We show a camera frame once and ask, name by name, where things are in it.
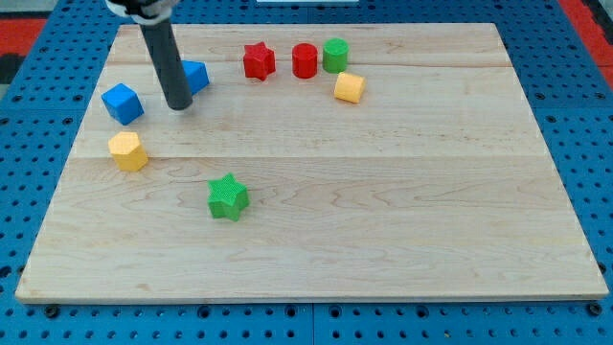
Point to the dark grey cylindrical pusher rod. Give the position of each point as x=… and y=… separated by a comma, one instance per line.
x=167, y=63

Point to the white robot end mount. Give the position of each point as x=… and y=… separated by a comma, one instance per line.
x=143, y=12

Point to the red star block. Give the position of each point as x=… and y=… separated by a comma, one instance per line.
x=258, y=61

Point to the green star block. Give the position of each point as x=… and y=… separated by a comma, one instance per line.
x=227, y=197

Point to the blue triangular block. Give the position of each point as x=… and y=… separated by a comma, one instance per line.
x=197, y=75

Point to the blue cube block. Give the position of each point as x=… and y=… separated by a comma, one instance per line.
x=122, y=104

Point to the yellow hexagon block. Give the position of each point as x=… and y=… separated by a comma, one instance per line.
x=127, y=151

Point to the red cylinder block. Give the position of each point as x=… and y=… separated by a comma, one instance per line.
x=304, y=60

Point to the green cylinder block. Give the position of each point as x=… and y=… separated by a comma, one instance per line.
x=335, y=55

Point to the yellow cylinder block lying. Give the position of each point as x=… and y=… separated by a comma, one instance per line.
x=349, y=87

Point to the light wooden board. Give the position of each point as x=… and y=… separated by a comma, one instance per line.
x=436, y=187

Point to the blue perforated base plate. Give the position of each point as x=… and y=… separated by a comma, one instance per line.
x=567, y=90

